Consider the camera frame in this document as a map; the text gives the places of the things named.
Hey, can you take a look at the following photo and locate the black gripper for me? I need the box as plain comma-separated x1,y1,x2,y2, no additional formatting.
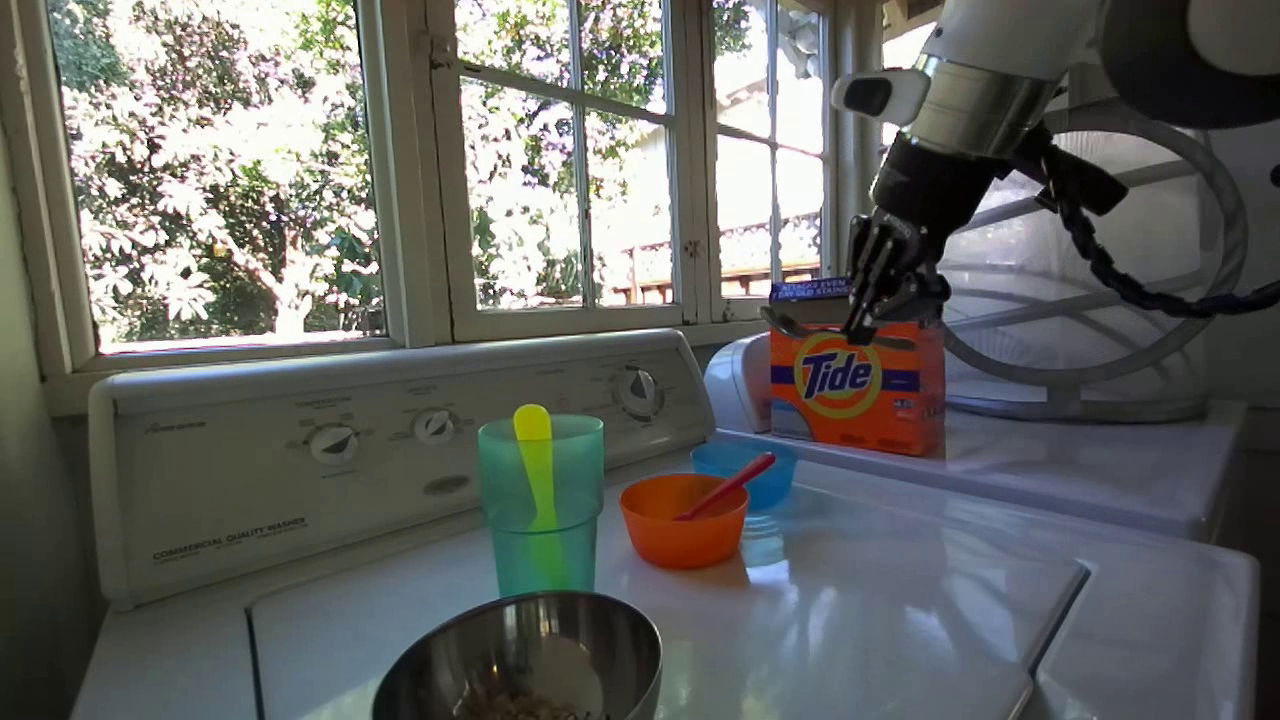
838,134,1018,347

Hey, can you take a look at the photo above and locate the red plastic spoon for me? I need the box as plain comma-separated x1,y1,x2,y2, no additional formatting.
675,449,779,524

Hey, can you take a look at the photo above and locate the yellow plastic spoon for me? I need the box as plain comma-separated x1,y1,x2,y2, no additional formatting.
508,402,565,577

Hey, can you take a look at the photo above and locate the green plastic cup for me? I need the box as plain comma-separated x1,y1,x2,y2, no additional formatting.
475,412,609,602

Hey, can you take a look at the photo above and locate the orange Tide detergent box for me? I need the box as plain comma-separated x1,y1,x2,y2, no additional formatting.
765,278,950,461

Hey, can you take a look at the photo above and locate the white mesh laundry hamper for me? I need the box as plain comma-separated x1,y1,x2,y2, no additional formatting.
922,93,1252,427

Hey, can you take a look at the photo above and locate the blue plastic bowl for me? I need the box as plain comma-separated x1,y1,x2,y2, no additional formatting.
689,437,798,518

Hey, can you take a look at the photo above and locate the white dryer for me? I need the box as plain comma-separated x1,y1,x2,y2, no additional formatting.
700,334,1252,543

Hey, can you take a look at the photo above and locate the large washer dial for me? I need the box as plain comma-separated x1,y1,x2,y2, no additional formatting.
610,366,667,426

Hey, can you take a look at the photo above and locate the orange plastic bowl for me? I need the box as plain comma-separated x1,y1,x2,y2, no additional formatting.
615,473,751,577

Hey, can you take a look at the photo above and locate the white washer lid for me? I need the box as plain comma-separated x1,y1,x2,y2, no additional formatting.
243,497,1096,720

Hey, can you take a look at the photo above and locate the small washer knob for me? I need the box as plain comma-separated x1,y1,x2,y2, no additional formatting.
302,416,367,470
407,405,462,454

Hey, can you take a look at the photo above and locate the stainless steel bowl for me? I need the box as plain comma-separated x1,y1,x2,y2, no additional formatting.
367,590,667,720

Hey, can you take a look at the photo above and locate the white washing machine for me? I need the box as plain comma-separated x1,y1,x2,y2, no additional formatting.
71,327,1262,720

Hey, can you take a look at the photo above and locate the white window frame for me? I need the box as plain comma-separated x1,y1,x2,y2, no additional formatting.
0,0,936,416

